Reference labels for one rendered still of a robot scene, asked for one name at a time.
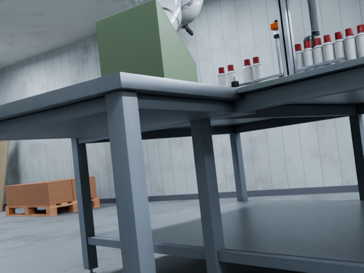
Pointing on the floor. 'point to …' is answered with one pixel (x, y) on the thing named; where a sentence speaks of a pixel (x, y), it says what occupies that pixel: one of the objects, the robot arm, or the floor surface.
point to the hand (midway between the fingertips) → (184, 41)
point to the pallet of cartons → (46, 197)
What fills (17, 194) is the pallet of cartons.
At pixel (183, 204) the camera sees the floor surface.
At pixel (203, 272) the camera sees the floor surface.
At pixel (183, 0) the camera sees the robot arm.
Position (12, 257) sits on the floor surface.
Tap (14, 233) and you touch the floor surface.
